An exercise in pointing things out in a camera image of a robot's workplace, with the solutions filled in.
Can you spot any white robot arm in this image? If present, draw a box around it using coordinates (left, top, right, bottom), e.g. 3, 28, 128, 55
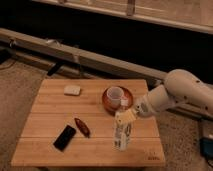
115, 69, 213, 125

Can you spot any blue object on floor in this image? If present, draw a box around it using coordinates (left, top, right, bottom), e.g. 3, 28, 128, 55
200, 137, 213, 160

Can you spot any white plastic cup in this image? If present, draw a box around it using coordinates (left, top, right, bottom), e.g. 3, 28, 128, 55
106, 86, 124, 108

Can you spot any wooden table board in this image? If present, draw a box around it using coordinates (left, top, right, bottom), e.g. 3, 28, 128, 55
11, 79, 165, 167

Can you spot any long grey rail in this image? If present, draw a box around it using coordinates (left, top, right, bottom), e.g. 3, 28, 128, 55
0, 28, 213, 118

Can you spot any orange bowl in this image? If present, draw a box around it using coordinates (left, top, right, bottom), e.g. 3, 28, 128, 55
102, 86, 133, 115

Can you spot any dark red oblong object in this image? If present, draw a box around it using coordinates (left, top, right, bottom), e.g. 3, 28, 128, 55
75, 118, 90, 138

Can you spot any white plastic bottle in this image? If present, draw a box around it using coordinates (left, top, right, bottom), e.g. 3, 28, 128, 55
113, 98, 132, 152

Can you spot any black rectangular phone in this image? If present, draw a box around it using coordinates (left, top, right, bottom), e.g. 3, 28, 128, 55
53, 125, 76, 151

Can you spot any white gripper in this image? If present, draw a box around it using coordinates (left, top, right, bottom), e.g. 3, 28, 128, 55
115, 92, 160, 124

